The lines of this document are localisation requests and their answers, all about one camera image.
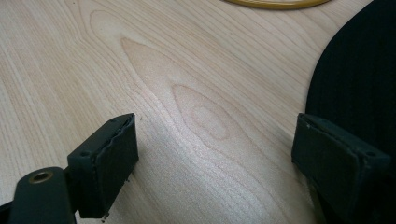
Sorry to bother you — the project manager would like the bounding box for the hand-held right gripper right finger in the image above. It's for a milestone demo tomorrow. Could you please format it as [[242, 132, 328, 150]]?
[[290, 112, 392, 224]]

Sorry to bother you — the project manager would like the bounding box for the yellow round rim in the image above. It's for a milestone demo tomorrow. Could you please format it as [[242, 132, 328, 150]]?
[[222, 0, 332, 10]]

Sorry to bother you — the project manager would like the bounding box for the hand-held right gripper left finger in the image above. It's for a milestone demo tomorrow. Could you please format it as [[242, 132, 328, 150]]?
[[66, 112, 140, 219]]

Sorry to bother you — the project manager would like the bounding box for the black round mat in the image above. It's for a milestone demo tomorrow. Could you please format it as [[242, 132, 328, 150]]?
[[304, 0, 396, 157]]

